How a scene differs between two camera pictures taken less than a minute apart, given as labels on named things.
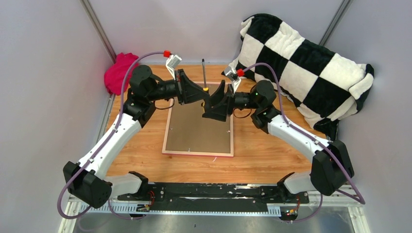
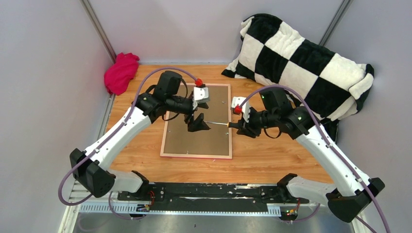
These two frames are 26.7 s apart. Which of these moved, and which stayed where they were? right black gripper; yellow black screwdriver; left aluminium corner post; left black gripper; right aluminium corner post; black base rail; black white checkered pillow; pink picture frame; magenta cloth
Moved: right black gripper; yellow black screwdriver; left black gripper
Stayed: black base rail; black white checkered pillow; magenta cloth; left aluminium corner post; right aluminium corner post; pink picture frame
